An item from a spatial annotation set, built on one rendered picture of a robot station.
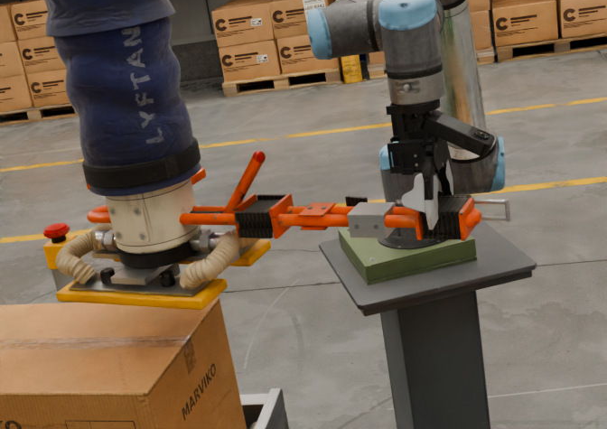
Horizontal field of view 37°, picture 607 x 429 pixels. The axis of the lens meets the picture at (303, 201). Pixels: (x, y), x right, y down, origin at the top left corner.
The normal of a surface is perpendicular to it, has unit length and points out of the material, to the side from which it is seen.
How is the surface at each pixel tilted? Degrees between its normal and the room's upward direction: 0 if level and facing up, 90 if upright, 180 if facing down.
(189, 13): 90
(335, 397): 0
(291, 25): 93
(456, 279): 0
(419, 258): 90
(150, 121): 73
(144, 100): 108
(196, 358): 90
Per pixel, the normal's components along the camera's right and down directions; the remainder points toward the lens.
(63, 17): -0.54, 0.10
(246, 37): -0.12, 0.36
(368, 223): -0.41, 0.36
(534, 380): -0.16, -0.93
